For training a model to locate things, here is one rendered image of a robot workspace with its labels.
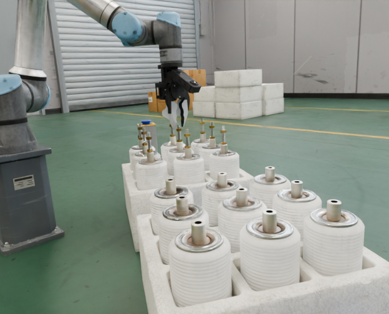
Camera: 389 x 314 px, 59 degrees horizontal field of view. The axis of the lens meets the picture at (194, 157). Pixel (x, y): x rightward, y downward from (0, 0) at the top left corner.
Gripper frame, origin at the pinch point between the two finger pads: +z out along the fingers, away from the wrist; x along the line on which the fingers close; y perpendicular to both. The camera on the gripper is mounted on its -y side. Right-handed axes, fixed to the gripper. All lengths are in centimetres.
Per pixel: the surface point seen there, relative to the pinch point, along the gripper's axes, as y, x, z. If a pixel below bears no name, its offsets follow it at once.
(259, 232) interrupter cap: -56, 36, 9
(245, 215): -50, 31, 10
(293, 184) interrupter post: -53, 19, 7
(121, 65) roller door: 483, -302, -42
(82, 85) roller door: 489, -222, -10
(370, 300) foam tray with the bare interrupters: -70, 26, 20
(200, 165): -14.3, 5.6, 11.2
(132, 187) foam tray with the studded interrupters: -1.0, 21.9, 16.4
